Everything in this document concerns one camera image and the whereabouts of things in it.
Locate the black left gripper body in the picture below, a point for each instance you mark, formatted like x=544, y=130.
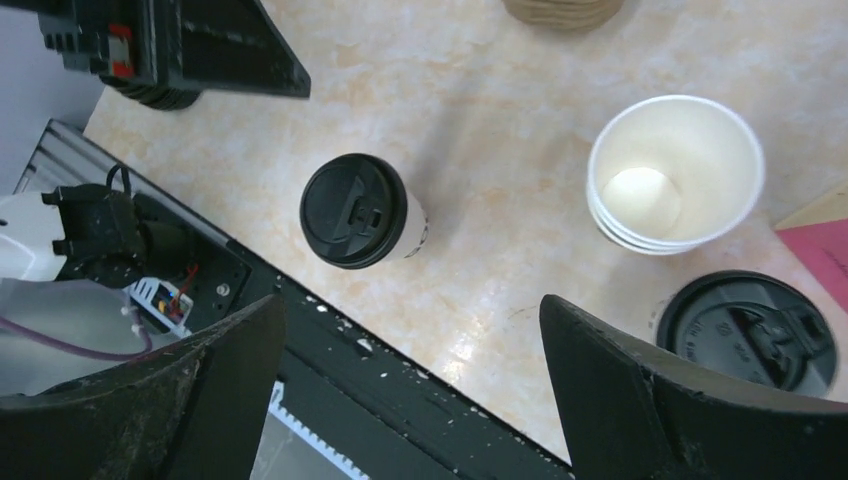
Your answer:
x=125, y=43

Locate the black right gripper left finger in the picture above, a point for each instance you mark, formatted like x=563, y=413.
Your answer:
x=194, y=409

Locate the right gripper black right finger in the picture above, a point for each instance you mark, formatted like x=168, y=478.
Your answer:
x=630, y=410

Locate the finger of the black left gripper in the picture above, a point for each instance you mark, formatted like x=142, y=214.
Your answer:
x=232, y=45

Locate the black cup lid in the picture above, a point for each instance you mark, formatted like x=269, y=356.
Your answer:
x=753, y=327
x=353, y=210

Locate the stack of paper cups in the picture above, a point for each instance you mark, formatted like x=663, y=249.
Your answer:
x=671, y=173

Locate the stack of black lids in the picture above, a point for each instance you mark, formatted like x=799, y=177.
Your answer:
x=158, y=97

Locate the kraft pink paper bag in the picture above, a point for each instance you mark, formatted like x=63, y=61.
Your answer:
x=817, y=235

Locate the brown cardboard cup carrier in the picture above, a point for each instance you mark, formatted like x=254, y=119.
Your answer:
x=564, y=15

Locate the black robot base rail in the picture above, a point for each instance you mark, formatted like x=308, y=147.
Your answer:
x=369, y=407

